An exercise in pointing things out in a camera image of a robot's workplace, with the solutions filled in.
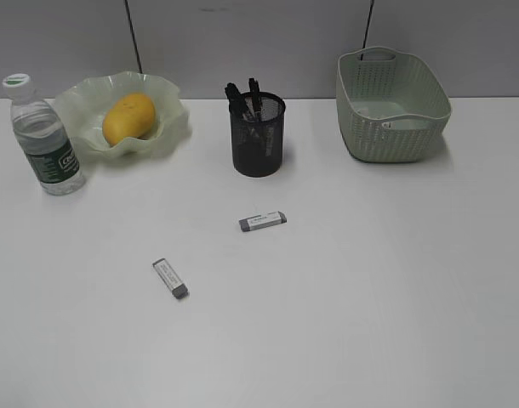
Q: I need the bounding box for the grey white eraser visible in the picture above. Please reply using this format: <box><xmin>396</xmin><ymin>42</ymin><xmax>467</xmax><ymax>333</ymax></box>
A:
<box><xmin>152</xmin><ymin>258</ymin><xmax>189</xmax><ymax>300</ymax></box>
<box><xmin>238</xmin><ymin>211</ymin><xmax>288</xmax><ymax>232</ymax></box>
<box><xmin>264</xmin><ymin>126</ymin><xmax>275</xmax><ymax>157</ymax></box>

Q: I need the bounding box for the black marker pen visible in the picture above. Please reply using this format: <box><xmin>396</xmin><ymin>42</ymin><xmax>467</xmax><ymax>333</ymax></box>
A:
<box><xmin>248</xmin><ymin>77</ymin><xmax>262</xmax><ymax>122</ymax></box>
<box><xmin>225</xmin><ymin>78</ymin><xmax>266</xmax><ymax>150</ymax></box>
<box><xmin>230</xmin><ymin>94</ymin><xmax>260</xmax><ymax>141</ymax></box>

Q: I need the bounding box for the yellow mango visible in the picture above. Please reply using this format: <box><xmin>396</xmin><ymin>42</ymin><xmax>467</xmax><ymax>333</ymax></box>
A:
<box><xmin>102</xmin><ymin>93</ymin><xmax>156</xmax><ymax>146</ymax></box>

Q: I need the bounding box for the clear plastic water bottle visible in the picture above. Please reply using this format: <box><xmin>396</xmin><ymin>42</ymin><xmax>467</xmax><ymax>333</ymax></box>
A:
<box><xmin>2</xmin><ymin>73</ymin><xmax>85</xmax><ymax>196</ymax></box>

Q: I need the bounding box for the black mesh pen holder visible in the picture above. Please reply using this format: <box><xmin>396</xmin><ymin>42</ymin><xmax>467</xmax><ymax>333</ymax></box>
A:
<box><xmin>230</xmin><ymin>92</ymin><xmax>286</xmax><ymax>178</ymax></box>

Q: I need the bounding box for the green plastic basket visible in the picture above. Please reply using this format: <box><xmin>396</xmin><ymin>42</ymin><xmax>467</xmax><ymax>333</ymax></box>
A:
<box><xmin>336</xmin><ymin>47</ymin><xmax>452</xmax><ymax>163</ymax></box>

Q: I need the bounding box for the green wavy glass plate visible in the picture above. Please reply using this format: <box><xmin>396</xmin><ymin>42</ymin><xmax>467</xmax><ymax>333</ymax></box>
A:
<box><xmin>53</xmin><ymin>71</ymin><xmax>191</xmax><ymax>162</ymax></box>

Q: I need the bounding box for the right black wall cable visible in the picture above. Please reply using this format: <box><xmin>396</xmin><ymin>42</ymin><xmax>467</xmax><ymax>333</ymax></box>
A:
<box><xmin>360</xmin><ymin>0</ymin><xmax>376</xmax><ymax>50</ymax></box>

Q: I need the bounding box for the black wall cable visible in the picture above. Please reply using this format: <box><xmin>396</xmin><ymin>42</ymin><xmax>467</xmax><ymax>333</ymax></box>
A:
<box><xmin>360</xmin><ymin>0</ymin><xmax>376</xmax><ymax>50</ymax></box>
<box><xmin>124</xmin><ymin>0</ymin><xmax>145</xmax><ymax>73</ymax></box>

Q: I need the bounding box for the left black wall cable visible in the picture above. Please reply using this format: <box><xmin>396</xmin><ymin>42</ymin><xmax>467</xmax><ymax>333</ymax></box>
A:
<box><xmin>124</xmin><ymin>0</ymin><xmax>145</xmax><ymax>73</ymax></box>

